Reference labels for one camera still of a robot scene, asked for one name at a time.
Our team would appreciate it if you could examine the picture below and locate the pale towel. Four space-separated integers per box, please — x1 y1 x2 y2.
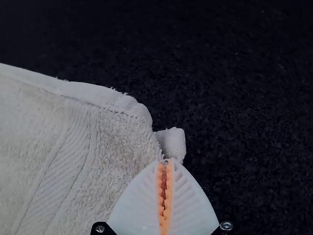
0 63 187 235

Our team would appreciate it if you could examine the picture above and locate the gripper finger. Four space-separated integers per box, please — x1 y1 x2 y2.
90 158 170 235
166 157 234 235

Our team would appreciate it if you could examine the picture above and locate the black mat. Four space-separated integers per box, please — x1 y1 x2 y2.
0 0 313 235

